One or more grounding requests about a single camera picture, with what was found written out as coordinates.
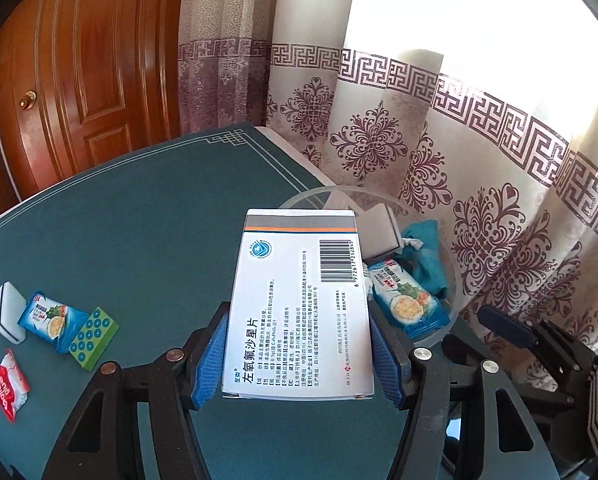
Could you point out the green toy block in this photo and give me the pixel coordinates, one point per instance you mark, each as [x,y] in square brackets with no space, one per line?
[91,337]

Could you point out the red glue packet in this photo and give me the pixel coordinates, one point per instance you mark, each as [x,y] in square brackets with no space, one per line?
[11,385]

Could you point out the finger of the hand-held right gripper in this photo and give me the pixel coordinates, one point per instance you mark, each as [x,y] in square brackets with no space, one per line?
[504,325]

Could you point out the blue snack packet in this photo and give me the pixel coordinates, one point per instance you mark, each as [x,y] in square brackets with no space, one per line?
[409,305]
[49,320]

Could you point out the clear plastic bowl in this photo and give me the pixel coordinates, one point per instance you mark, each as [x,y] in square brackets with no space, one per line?
[451,270]

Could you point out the patterned white curtain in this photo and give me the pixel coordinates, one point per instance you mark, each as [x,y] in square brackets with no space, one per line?
[429,135]

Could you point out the brass door knob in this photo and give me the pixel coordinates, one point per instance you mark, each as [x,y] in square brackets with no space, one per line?
[27,100]

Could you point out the wooden door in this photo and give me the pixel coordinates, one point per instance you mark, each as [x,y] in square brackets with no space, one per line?
[104,60]

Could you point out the white medicine box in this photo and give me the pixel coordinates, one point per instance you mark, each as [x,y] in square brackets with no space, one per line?
[299,310]

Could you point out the teal cloth pouch white ribbon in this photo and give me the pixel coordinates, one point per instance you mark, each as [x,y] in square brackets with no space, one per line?
[429,260]

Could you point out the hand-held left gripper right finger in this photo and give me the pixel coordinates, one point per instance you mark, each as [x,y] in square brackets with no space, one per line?
[386,360]

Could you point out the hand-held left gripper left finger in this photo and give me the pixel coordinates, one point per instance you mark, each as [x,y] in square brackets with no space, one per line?
[209,355]

